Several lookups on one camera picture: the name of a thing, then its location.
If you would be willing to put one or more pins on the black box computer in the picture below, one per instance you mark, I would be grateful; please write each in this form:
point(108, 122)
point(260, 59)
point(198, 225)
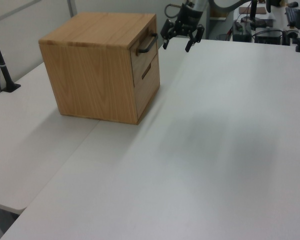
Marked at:
point(268, 37)

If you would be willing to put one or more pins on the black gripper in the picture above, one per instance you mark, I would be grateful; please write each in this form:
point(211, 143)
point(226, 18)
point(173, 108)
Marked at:
point(188, 20)

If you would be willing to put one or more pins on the brown rectangular mat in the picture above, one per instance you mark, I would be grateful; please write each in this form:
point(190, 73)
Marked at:
point(261, 10)

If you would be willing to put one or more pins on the black bracket device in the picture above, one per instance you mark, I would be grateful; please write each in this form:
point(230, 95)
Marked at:
point(290, 37)

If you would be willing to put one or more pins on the grey metal partition post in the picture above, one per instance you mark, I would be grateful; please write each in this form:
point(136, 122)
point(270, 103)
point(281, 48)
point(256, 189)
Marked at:
point(71, 7)

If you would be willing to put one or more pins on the black computer mouse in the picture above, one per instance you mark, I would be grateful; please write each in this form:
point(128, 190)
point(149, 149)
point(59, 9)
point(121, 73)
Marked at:
point(293, 4)

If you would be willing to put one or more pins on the light oak wooden drawer cabinet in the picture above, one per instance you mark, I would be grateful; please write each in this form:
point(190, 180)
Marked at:
point(90, 75)

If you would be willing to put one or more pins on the oak drawer with cutout slot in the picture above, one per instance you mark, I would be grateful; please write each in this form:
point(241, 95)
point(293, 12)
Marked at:
point(147, 93)

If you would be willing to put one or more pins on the black pole with flat foot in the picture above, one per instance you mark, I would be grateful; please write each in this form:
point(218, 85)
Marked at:
point(5, 73)

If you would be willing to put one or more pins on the black desk stand with base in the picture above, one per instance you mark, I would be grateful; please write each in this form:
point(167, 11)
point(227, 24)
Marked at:
point(253, 10)

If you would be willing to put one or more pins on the black device with green part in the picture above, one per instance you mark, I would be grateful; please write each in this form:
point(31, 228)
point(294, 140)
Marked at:
point(241, 33)

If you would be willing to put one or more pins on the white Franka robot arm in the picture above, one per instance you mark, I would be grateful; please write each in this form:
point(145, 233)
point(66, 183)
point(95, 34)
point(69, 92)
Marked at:
point(198, 4)

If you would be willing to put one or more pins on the wooden partition panel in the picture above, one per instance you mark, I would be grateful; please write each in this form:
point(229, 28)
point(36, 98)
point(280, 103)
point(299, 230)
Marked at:
point(218, 14)

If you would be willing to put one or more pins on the black computer keyboard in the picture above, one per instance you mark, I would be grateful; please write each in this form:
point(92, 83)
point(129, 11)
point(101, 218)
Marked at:
point(296, 17)

